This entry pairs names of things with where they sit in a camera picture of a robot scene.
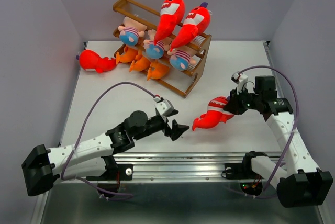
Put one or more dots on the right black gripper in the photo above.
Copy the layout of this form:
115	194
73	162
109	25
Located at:
232	105

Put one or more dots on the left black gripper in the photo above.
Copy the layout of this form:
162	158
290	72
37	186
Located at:
176	129

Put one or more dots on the red shark plush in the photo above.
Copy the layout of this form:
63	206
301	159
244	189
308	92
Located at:
92	62
171	14
195	23
215	114

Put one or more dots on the orange shark plush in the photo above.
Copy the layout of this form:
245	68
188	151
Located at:
157	70
140	63
126	55

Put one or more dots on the boy doll striped shirt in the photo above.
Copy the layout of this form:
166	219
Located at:
181	58

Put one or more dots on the boy doll blue pants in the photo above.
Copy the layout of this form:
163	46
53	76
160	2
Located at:
156	51

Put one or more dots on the red shark plush top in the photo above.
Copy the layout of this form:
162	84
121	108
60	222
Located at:
92	62

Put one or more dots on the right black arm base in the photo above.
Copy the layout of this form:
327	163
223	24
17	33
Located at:
238	170

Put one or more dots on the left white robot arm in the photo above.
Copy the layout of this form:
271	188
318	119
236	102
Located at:
42	167

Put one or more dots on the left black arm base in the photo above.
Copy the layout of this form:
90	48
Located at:
113	171

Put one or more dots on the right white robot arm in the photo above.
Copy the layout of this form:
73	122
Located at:
297	178

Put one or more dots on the brown wooden toy shelf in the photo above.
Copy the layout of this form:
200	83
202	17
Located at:
180	82

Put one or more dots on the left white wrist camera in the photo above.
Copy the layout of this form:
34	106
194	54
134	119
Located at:
163	106

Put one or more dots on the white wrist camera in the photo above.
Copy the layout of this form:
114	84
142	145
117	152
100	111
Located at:
239	78
163	106

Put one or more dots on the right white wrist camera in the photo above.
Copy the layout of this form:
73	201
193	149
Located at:
239	78

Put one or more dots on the aluminium mounting rail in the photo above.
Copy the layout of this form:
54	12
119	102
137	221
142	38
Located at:
163	167

